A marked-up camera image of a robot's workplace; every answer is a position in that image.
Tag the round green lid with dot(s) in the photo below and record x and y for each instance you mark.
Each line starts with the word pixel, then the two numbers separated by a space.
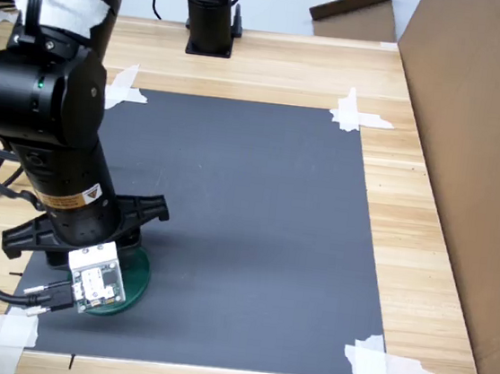
pixel 138 278

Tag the dark grey mat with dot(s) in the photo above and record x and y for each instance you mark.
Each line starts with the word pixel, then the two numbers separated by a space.
pixel 251 218

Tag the white foam wrap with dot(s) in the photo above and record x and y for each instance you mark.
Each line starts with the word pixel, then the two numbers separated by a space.
pixel 72 6

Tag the small white tape piece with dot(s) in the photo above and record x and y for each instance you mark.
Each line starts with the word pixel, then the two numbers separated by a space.
pixel 388 45

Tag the large brown cardboard partition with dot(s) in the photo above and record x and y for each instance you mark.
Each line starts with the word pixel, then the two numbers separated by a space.
pixel 481 177

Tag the small white camera box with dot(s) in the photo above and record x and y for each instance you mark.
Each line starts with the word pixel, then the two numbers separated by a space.
pixel 94 282

